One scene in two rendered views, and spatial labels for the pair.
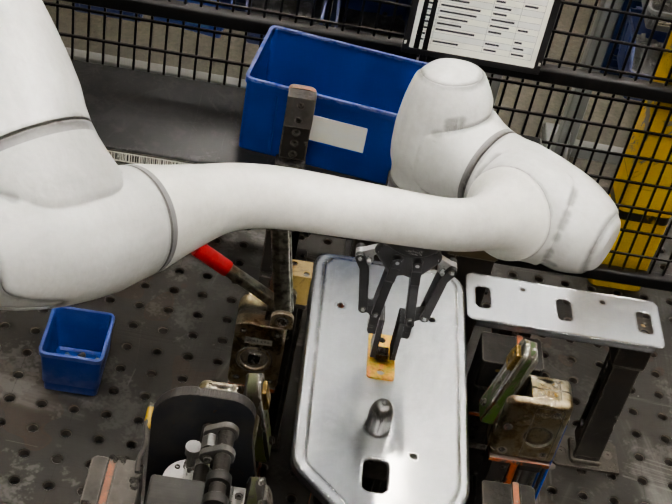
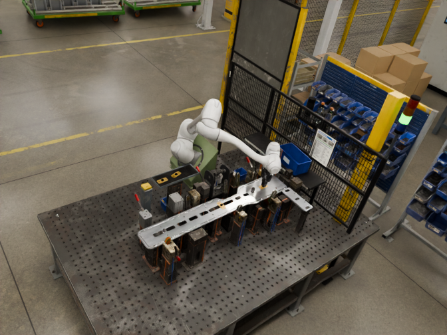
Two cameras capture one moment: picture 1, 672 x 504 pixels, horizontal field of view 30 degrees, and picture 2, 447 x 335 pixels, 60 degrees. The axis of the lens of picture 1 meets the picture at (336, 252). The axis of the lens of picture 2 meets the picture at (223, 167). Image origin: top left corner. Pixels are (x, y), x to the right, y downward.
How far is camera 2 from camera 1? 2.19 m
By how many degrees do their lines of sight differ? 38
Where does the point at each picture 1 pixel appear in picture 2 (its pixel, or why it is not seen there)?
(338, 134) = (286, 159)
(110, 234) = (209, 131)
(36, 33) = (215, 111)
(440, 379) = (267, 193)
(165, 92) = not seen: hidden behind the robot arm
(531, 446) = (272, 208)
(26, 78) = (211, 113)
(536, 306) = (293, 196)
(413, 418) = (258, 193)
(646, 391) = (320, 233)
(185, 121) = not seen: hidden behind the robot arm
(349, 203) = (243, 146)
